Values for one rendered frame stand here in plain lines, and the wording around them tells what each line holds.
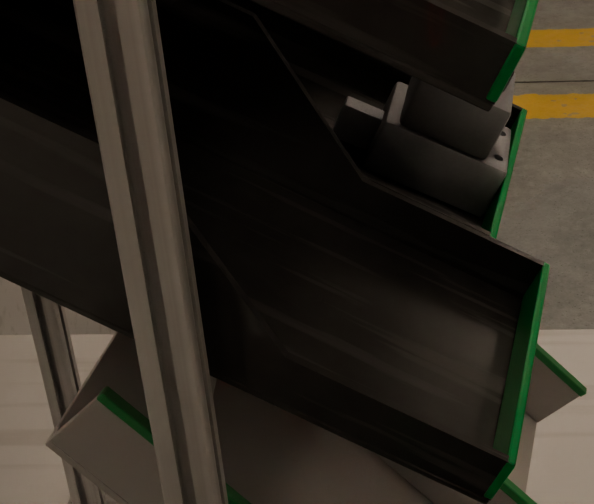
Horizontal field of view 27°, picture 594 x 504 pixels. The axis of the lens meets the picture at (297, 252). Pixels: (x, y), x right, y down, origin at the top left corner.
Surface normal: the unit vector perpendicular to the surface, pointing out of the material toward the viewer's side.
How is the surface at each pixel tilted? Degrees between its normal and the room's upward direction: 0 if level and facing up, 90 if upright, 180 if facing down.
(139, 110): 90
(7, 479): 0
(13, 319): 90
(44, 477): 0
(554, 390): 90
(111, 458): 90
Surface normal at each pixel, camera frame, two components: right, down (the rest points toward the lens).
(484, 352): 0.34, -0.72
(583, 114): -0.08, -0.83
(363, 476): 0.63, -0.54
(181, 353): -0.08, 0.54
